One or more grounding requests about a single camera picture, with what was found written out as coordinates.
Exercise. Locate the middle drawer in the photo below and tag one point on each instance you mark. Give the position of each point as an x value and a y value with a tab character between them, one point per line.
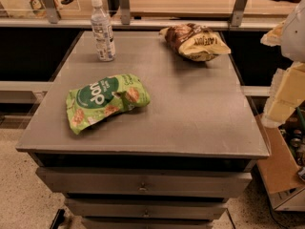
145	209

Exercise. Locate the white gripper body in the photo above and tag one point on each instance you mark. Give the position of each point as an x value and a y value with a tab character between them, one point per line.
294	37

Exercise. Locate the top drawer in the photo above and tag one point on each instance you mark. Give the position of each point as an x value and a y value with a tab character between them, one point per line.
177	183

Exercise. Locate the metal bracket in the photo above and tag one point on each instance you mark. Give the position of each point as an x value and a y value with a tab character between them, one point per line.
238	12
125	12

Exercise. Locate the cans in box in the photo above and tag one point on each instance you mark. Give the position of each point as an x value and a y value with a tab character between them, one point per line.
296	143

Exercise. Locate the brown chip bag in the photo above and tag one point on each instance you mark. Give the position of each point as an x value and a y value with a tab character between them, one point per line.
194	42

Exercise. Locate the green rice chip bag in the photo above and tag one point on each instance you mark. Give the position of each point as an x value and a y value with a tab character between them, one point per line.
111	95

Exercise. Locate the bottom drawer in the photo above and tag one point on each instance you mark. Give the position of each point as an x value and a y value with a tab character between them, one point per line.
103	223

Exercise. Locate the cardboard box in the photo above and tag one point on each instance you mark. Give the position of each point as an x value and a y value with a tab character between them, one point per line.
286	191

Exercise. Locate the drawer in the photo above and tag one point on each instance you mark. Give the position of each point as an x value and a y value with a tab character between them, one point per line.
145	209
177	183
103	223

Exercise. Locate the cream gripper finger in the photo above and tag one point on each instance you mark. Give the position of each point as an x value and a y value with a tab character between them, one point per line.
287	92
273	37

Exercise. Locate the right metal bracket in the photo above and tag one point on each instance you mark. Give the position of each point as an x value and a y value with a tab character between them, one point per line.
238	12

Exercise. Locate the clear plastic water bottle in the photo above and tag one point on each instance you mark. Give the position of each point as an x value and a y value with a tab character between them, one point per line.
102	32

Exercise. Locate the middle metal bracket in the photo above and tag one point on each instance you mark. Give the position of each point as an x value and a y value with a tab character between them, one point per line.
125	12

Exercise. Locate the grey drawer cabinet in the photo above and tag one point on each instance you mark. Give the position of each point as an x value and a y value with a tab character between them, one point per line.
198	118

